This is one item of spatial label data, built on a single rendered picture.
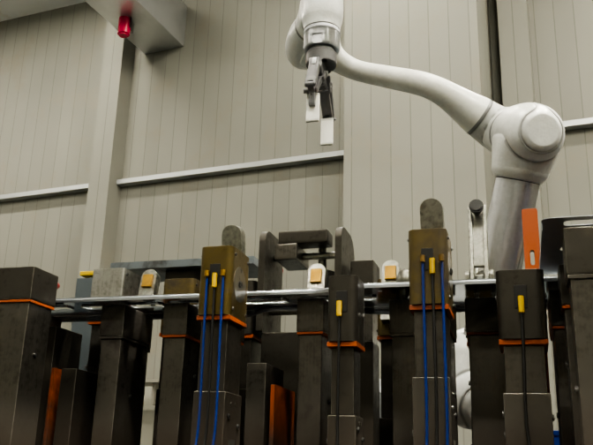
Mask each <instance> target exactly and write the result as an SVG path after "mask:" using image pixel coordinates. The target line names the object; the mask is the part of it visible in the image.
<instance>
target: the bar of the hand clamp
mask: <svg viewBox="0 0 593 445"><path fill-rule="evenodd" d="M468 221H469V276H470V279H475V278H474V275H475V268H484V279H488V278H489V255H488V235H487V214H486V205H484V203H483V202H482V201H481V200H472V201H471V202H470V203H469V205H468Z"/></svg>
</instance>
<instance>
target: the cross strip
mask: <svg viewBox="0 0 593 445"><path fill-rule="evenodd" d="M591 219H593V215H579V216H564V217H550V218H545V219H543V220H542V221H541V234H540V257H539V268H540V269H542V270H543V271H544V275H556V274H557V273H558V267H559V264H564V263H563V252H562V250H560V248H561V247H562V241H561V239H562V232H563V229H564V228H571V227H588V226H593V223H592V224H576V225H565V224H564V222H566V221H575V220H591Z"/></svg>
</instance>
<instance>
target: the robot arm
mask: <svg viewBox="0 0 593 445"><path fill-rule="evenodd" d="M342 22H343V0H301V1H300V5H299V10H298V14H297V17H296V19H295V21H294V22H293V24H292V25H291V27H290V29H289V32H288V36H287V39H286V44H285V52H286V57H287V59H288V60H289V62H290V63H291V64H292V65H293V66H294V67H296V68H297V69H301V70H307V74H306V78H305V82H304V86H305V87H307V88H304V94H307V95H306V123H312V122H318V121H319V100H320V106H321V111H322V117H323V119H321V131H320V145H321V146H332V145H333V137H334V121H336V117H334V98H333V83H332V81H331V77H330V76H329V75H328V74H329V73H330V72H336V73H338V74H340V75H342V76H343V77H346V78H348V79H352V80H355V81H358V82H362V83H365V84H370V85H374V86H378V87H384V88H389V89H393V90H397V91H401V92H405V93H409V94H415V95H418V96H421V97H424V98H425V99H427V100H429V101H431V102H434V103H435V104H437V105H438V106H439V107H440V108H442V109H443V110H444V111H445V112H446V113H447V114H448V115H449V116H450V117H451V118H452V119H453V120H454V121H455V122H456V123H457V124H458V125H459V126H460V127H461V128H462V129H463V130H464V131H465V132H466V133H467V134H468V135H470V136H471V137H472V138H473V139H474V140H476V141H477V142H478V143H479V144H480V145H481V146H483V147H485V148H486V149H488V150H489V151H491V152H492V173H493V175H494V176H496V179H495V184H494V188H493V192H492V200H491V205H490V208H489V213H488V217H487V235H488V255H489V270H491V269H493V271H494V278H496V276H495V272H496V271H499V270H511V269H522V266H523V262H524V247H523V233H522V210H523V209H526V208H536V204H537V196H538V192H539V187H540V185H542V184H543V183H544V182H545V181H546V180H547V179H548V177H549V176H550V173H551V171H552V167H553V165H554V163H555V161H556V159H557V157H558V154H559V151H560V149H561V148H562V147H563V144H564V140H565V126H564V124H563V122H562V119H561V118H560V116H559V115H558V113H557V112H556V111H554V110H553V109H551V108H550V107H548V106H546V105H543V104H540V103H536V102H525V103H520V104H516V105H514V106H511V107H503V106H501V105H499V104H497V103H496V102H494V101H492V100H490V99H488V98H486V97H484V96H482V95H480V94H476V93H474V92H472V91H469V90H468V89H466V88H464V87H461V86H459V85H457V84H455V83H453V82H451V81H449V80H447V79H443V78H441V77H439V76H437V75H434V74H431V73H428V72H421V71H417V70H412V69H406V68H401V67H395V66H389V65H383V64H373V63H367V62H364V61H360V60H358V59H356V58H354V57H352V56H350V55H349V54H348V53H347V52H346V51H345V50H344V49H343V48H342V46H341V39H340V37H341V26H342ZM320 90H322V91H320ZM466 335H467V332H466V324H465V327H464V328H461V329H459V330H457V339H456V342H457V343H454V345H455V370H456V395H457V421H458V426H460V427H462V428H466V429H469V430H471V394H470V386H469V381H470V371H469V348H468V346H467V338H466Z"/></svg>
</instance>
